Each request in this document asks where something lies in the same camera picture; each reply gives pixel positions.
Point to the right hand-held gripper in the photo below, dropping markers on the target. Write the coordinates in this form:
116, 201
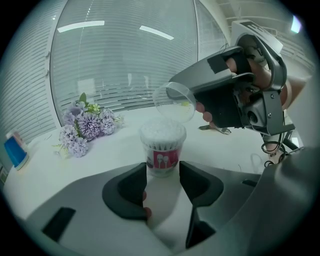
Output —
265, 110

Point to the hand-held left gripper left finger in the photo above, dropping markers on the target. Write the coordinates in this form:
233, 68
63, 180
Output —
87, 200

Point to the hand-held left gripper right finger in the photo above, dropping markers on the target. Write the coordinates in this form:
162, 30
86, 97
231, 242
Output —
225, 195

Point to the clear plastic lid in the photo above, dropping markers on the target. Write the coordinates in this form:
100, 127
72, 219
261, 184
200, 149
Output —
175, 112

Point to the person's right forearm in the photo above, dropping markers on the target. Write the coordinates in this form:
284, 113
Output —
292, 92

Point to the person's right hand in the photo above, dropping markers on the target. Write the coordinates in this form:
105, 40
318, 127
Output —
261, 75

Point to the person's left hand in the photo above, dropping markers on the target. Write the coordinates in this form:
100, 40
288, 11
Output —
147, 215

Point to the white table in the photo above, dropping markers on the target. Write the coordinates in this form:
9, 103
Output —
100, 160

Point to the purple flower bouquet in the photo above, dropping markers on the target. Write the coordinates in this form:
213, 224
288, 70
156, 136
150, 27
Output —
85, 125

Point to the blue paper cup stack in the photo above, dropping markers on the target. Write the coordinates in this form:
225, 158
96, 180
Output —
15, 152

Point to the white window blinds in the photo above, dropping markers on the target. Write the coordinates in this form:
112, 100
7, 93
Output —
112, 62

